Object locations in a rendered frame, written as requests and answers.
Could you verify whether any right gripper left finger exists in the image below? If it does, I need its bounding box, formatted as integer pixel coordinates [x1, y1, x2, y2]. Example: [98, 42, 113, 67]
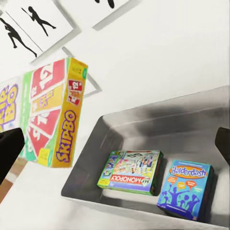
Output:
[0, 127, 25, 184]

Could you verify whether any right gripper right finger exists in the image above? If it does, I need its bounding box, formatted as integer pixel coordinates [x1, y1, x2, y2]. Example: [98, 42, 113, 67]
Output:
[215, 127, 230, 166]

